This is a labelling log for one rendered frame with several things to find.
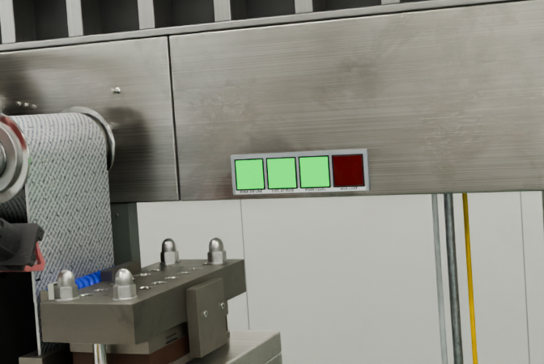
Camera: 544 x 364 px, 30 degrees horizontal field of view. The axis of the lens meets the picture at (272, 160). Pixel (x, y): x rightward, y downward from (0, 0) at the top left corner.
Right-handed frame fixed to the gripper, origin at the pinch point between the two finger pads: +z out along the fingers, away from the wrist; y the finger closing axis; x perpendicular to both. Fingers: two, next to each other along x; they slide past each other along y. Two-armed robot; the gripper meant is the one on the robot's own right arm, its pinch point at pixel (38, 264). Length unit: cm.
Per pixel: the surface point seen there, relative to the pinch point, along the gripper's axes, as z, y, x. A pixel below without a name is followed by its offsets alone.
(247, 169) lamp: 20.0, 23.5, 25.0
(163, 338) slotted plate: 9.7, 19.0, -8.5
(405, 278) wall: 254, -12, 87
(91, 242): 12.3, 0.3, 8.5
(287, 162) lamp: 19.4, 31.2, 25.8
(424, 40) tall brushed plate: 11, 56, 43
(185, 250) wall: 248, -111, 97
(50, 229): 0.5, 0.3, 6.2
